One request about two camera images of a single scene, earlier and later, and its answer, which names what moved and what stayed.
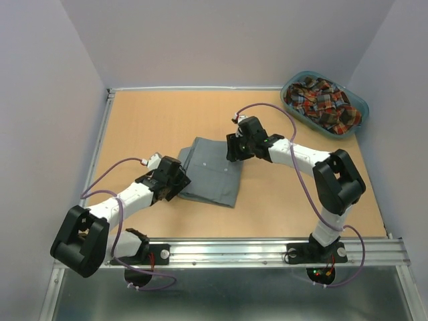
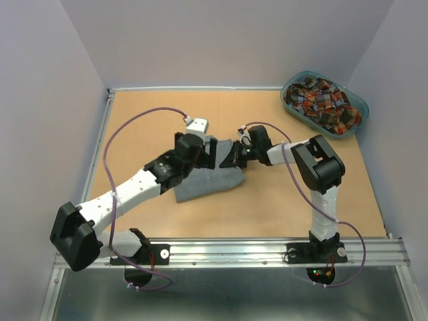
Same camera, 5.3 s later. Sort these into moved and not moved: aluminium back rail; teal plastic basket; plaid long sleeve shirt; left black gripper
Moved: left black gripper
Not moved: aluminium back rail; teal plastic basket; plaid long sleeve shirt
